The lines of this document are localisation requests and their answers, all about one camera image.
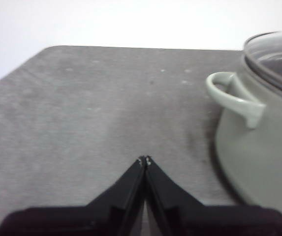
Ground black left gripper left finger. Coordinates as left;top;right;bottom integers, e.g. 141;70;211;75
0;155;146;236

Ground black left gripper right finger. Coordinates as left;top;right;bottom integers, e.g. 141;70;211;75
144;155;282;236

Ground glass lid with green knob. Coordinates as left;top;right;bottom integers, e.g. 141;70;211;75
243;29;282;99

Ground pale green electric steamer pot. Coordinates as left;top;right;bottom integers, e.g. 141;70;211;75
206;49;282;207

